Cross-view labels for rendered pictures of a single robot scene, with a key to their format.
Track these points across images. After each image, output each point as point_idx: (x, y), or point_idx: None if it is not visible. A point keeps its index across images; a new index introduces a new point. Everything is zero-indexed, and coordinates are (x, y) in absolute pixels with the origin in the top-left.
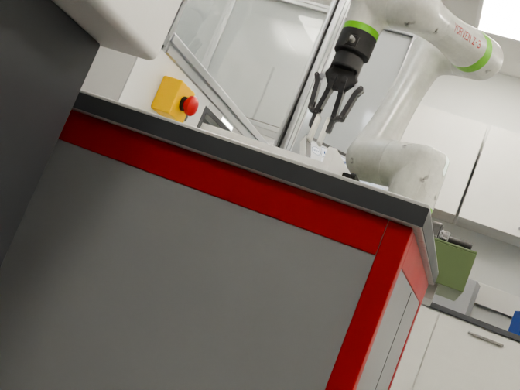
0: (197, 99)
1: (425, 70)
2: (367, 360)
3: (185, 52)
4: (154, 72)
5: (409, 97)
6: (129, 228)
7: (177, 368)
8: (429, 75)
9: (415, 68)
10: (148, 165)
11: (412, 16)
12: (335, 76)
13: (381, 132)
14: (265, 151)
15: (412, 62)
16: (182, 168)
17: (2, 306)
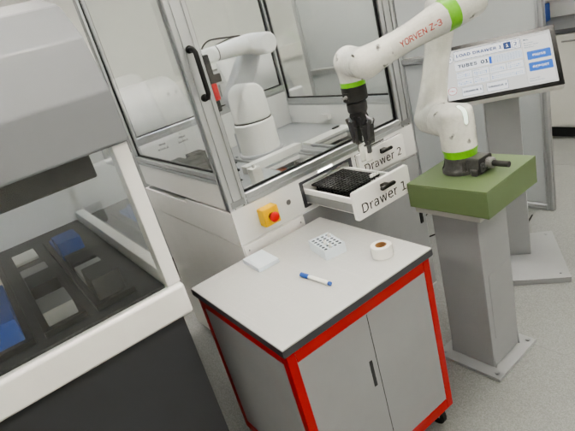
0: (289, 188)
1: None
2: (312, 390)
3: (259, 189)
4: (249, 215)
5: (435, 61)
6: (237, 345)
7: (269, 393)
8: None
9: None
10: (228, 323)
11: (358, 77)
12: (353, 120)
13: (425, 101)
14: (242, 323)
15: None
16: (234, 325)
17: (232, 365)
